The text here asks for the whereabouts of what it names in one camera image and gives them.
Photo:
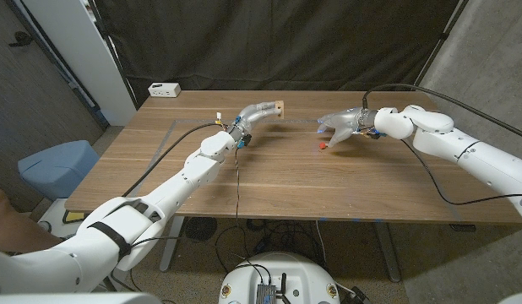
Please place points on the white power strip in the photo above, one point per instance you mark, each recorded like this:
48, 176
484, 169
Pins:
164, 89

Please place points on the black backdrop curtain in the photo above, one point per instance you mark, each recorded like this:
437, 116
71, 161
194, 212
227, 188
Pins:
265, 42

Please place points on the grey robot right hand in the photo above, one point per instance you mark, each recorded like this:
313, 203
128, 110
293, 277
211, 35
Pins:
349, 120

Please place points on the yellow and black floor item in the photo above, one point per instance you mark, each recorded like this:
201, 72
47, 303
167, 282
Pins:
75, 216

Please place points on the round black floor fan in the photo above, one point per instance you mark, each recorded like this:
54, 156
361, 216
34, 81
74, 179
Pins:
202, 236

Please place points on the wooden block with holes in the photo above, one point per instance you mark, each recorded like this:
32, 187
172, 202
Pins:
279, 109

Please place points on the grey table leg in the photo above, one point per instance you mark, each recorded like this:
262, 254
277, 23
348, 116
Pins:
170, 255
387, 253

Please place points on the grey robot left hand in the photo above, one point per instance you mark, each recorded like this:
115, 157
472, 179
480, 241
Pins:
254, 114

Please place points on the blue-grey stool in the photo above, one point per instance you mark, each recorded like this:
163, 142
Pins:
58, 169

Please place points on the grey electronics box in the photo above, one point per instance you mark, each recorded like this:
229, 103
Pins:
265, 294

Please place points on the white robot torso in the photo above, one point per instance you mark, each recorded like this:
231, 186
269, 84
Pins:
282, 270

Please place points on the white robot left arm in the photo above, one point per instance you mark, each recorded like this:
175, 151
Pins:
181, 186

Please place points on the black antenna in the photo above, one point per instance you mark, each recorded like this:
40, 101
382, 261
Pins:
282, 287

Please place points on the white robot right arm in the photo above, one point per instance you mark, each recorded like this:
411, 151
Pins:
455, 143

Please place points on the black backdrop stand pole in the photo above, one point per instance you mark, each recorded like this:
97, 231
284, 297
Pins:
443, 36
111, 48

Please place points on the red screw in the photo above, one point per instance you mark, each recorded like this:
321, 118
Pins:
322, 146

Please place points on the person's bare leg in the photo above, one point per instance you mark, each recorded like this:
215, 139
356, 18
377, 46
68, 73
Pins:
12, 228

